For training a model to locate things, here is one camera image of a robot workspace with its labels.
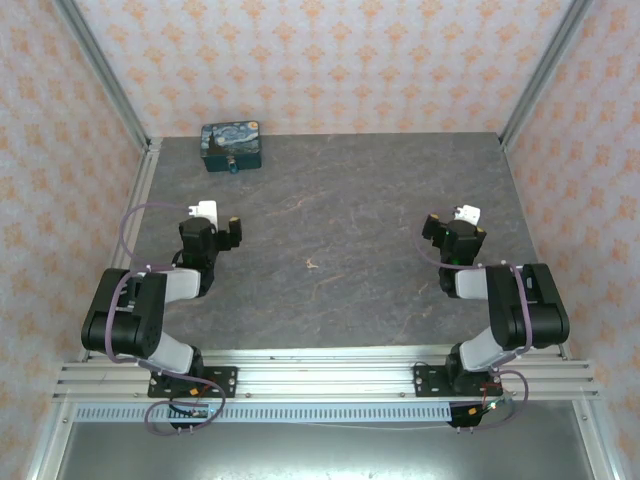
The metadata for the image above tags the aluminium base beam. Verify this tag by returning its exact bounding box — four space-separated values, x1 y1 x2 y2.
52 347 601 402

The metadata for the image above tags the aluminium frame post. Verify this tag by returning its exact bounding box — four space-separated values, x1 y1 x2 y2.
52 0 162 151
498 0 596 151

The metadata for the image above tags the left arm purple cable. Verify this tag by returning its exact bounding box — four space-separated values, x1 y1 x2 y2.
105 202 227 437

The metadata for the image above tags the starry night tin box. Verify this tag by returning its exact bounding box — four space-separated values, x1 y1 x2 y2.
200 119 263 174

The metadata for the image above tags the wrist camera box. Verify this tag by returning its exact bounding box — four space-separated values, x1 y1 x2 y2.
188 200 220 227
452 203 481 225

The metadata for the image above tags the black electronics board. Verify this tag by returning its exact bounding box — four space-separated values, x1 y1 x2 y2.
448 398 504 432
167 401 217 432

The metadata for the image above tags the aluminium side rail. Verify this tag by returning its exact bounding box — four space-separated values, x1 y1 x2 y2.
79 139 164 364

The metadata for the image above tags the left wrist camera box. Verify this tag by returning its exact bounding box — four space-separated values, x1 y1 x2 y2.
188 200 220 227

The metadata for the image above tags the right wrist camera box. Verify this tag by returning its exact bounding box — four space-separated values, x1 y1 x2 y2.
452 203 481 225

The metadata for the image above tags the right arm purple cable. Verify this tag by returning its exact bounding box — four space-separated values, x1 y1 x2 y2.
415 212 532 432

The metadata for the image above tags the white slotted cable duct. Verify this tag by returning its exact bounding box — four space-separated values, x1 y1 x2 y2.
74 403 454 424

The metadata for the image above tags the aluminium frame leg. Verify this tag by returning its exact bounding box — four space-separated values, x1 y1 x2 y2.
27 399 76 480
572 399 620 480

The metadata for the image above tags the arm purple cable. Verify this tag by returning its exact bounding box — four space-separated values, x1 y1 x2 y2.
105 202 227 437
415 212 532 432

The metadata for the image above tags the grey metal sheet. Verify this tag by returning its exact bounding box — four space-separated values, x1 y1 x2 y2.
54 422 596 480

